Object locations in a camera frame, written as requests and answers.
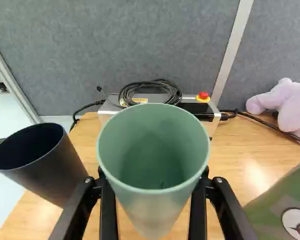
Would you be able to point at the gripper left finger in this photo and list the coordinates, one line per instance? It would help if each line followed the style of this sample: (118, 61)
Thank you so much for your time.
(107, 212)

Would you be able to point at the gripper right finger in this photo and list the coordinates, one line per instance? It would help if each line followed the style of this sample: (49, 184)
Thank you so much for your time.
(198, 212)

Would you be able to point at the green cup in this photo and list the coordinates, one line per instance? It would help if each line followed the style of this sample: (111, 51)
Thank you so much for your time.
(152, 150)

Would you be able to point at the black cup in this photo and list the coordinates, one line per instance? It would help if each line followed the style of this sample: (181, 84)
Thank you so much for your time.
(47, 172)

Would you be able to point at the wooden table with black legs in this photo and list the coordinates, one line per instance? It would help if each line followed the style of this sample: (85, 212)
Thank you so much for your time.
(245, 162)

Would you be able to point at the green bottle with orange cap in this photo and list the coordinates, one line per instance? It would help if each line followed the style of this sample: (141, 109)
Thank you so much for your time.
(272, 205)

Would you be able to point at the silver control box, red button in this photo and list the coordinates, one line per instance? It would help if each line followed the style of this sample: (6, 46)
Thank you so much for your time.
(211, 111)

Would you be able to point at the purple plush bunny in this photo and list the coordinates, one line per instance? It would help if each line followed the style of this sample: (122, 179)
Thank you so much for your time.
(290, 107)

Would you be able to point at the grey office partition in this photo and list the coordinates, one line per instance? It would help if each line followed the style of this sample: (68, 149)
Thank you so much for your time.
(115, 50)

